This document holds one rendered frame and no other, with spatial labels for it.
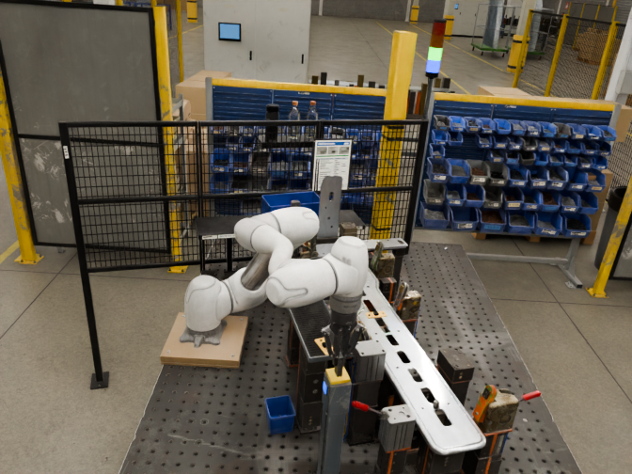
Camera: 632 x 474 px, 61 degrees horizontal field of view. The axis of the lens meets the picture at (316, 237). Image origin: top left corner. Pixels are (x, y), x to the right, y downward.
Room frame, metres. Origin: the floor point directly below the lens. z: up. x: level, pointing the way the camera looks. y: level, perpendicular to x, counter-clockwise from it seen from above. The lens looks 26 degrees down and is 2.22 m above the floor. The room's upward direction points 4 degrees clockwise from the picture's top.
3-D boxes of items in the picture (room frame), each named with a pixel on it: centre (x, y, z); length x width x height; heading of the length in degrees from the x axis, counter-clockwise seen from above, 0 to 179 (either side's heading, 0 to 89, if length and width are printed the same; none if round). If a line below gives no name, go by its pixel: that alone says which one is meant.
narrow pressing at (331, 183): (2.54, -0.06, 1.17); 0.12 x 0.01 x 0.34; 107
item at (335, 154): (2.84, -0.06, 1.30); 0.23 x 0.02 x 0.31; 107
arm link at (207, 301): (2.00, 0.47, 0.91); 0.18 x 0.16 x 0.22; 126
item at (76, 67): (3.82, 1.72, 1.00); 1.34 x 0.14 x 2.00; 91
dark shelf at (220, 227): (2.64, 0.19, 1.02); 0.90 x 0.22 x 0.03; 107
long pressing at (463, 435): (1.83, -0.28, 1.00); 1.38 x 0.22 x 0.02; 17
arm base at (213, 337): (1.98, 0.48, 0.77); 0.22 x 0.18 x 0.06; 179
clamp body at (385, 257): (2.29, -0.34, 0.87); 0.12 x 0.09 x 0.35; 107
